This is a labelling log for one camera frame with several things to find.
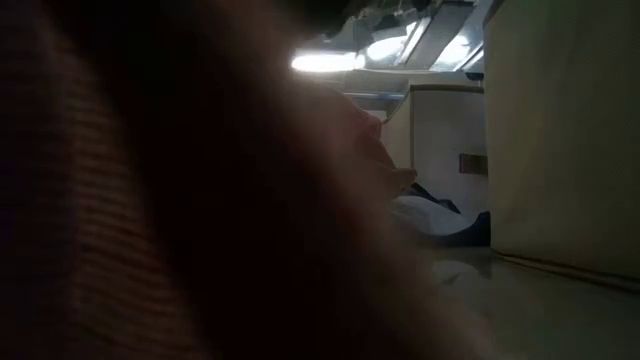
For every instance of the white glossy table sheet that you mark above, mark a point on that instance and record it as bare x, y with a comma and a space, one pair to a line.
550, 310

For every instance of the beige fabric storage bin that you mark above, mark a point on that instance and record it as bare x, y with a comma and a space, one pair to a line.
440, 130
560, 150

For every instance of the pink garment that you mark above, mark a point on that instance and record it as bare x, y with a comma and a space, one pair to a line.
350, 150

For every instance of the small black ceiling fixture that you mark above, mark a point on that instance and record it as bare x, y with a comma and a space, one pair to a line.
475, 76

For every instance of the shiny rectangular ceiling duct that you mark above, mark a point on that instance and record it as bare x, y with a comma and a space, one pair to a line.
435, 40

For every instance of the horizontal ceiling pipe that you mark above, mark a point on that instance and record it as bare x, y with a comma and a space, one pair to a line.
370, 94

